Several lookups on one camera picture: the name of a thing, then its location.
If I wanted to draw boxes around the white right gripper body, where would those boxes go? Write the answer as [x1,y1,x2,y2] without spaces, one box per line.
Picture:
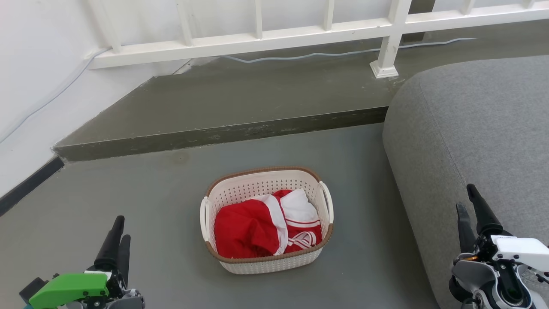
[455,232,549,273]

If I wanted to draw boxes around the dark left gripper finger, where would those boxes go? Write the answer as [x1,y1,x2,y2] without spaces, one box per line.
[94,215,125,270]
[118,234,131,287]

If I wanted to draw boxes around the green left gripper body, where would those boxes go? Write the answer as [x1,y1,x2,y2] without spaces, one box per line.
[19,270,129,309]

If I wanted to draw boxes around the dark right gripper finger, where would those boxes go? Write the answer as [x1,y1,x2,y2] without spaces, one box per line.
[456,203,477,254]
[467,184,504,236]

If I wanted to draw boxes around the white perforated plastic laundry basket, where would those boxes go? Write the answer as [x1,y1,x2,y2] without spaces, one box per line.
[199,167,334,275]

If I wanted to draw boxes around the grey fabric sofa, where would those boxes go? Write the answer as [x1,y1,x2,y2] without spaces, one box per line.
[382,55,549,309]

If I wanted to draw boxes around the red shorts with white stripe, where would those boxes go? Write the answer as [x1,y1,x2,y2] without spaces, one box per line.
[214,193,289,259]

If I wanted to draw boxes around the white garment with red trim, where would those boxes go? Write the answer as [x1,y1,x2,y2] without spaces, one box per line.
[274,189,323,254]

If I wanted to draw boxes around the white wooden railing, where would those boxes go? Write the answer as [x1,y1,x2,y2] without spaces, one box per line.
[86,0,549,79]

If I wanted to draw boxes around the black wall baseboard strip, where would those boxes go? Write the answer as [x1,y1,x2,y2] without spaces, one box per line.
[0,157,65,217]

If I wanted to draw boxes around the thin grey wall cable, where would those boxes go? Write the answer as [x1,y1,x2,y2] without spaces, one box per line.
[0,38,477,144]

